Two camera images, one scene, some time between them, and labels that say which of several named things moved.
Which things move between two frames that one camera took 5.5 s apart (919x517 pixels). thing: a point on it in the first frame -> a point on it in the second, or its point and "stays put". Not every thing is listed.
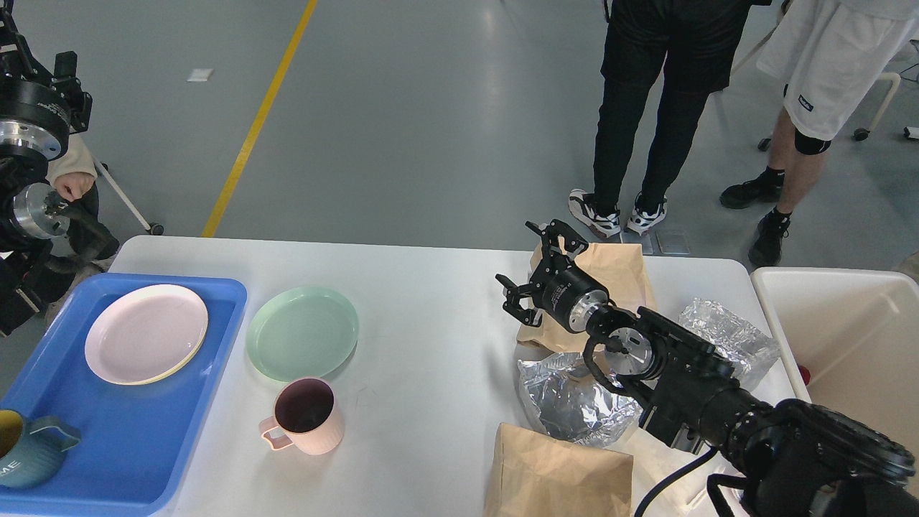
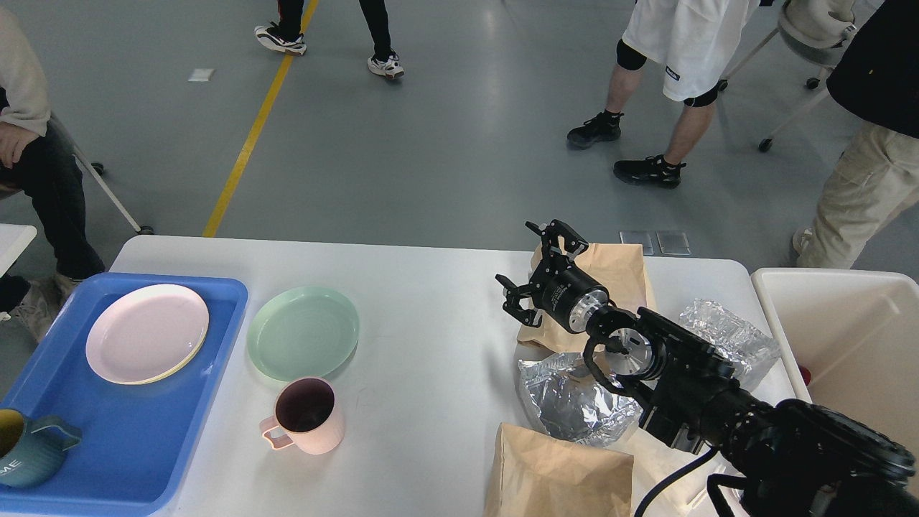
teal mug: (33, 450) stays put
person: (688, 47) -> (286, 35)
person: (836, 57) -> (695, 44)
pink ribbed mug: (309, 416) stays put
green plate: (302, 332) stays put
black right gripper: (571, 299) stays put
